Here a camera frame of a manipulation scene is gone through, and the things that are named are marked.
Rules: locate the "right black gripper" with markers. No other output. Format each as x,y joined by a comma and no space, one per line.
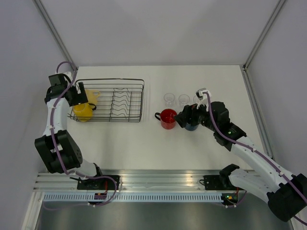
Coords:
181,118

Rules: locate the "left aluminium frame post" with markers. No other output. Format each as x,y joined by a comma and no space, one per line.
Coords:
53,30

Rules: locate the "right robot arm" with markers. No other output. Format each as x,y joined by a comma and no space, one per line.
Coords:
284,192

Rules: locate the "aluminium front rail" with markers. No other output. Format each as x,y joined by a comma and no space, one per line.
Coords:
133,181

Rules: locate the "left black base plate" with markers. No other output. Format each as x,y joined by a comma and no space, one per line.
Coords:
98,184

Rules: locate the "aluminium frame post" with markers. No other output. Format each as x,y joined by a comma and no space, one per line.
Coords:
53,30
268,26

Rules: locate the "black wire dish rack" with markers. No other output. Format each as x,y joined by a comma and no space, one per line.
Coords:
118,99

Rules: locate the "right aluminium frame post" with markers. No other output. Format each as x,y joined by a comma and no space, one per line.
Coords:
268,26

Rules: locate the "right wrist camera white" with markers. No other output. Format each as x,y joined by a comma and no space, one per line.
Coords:
204,96

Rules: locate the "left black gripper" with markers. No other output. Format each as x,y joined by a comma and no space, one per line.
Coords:
80,98

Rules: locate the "red mug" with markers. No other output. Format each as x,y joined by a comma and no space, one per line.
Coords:
166,118

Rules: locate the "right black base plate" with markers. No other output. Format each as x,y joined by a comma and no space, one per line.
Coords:
213,183

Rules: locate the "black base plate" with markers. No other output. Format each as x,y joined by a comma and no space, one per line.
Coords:
213,183
98,184

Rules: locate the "white slotted cable duct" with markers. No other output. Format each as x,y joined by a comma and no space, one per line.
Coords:
133,197

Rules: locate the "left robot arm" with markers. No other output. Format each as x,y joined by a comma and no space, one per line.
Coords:
57,149

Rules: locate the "clear glass cup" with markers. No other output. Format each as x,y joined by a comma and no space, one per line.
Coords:
183,100
195,99
169,100

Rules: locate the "blue mug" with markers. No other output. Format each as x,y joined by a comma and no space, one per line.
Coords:
190,127

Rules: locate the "pale yellow mug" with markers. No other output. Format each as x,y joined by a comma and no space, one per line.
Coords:
92,96

